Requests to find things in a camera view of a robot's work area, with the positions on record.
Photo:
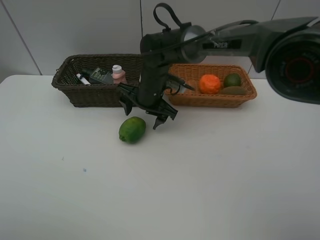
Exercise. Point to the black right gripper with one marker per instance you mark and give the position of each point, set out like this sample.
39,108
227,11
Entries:
148,94

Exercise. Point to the pink bottle white cap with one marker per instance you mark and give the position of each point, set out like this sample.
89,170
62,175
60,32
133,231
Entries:
118,75

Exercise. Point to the black pump bottle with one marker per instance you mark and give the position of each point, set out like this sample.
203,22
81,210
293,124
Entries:
98,76

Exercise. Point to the white marker pink cap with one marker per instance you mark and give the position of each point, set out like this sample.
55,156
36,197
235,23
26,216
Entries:
83,79

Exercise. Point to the orange tangerine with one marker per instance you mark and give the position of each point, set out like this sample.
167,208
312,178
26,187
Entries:
209,84

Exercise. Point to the brown kiwi fruit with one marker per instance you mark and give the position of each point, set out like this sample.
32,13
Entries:
233,90

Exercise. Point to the dark green avocado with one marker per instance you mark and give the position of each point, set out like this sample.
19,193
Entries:
232,80

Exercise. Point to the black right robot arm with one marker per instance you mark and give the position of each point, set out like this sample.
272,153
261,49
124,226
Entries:
286,50

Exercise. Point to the bright green lime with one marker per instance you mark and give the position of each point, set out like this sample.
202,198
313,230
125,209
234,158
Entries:
132,130

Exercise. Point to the orange wicker basket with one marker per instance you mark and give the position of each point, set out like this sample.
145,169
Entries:
192,73

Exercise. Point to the dark brown wicker basket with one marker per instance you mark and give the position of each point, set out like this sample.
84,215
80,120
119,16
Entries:
95,95

